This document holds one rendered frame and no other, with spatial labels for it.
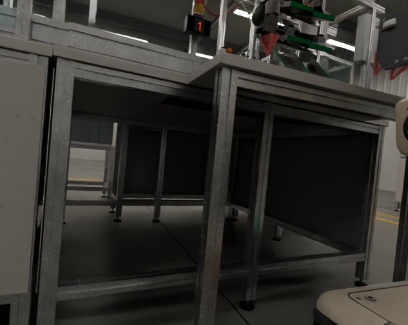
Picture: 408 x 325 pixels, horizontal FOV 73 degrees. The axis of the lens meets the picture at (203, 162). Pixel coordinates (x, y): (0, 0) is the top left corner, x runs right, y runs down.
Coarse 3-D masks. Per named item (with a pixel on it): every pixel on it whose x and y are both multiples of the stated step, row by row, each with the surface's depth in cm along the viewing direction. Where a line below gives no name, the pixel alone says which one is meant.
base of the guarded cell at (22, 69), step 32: (0, 64) 71; (32, 64) 74; (0, 96) 71; (32, 96) 74; (0, 128) 72; (32, 128) 75; (0, 160) 72; (32, 160) 75; (0, 192) 73; (32, 192) 76; (0, 224) 73; (32, 224) 76; (0, 256) 74; (32, 256) 78; (0, 288) 74
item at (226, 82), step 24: (216, 72) 74; (240, 72) 72; (216, 96) 73; (288, 96) 78; (312, 96) 81; (336, 96) 85; (216, 120) 71; (216, 144) 70; (216, 168) 71; (216, 192) 71; (216, 216) 72; (216, 240) 72; (216, 264) 72; (216, 288) 73
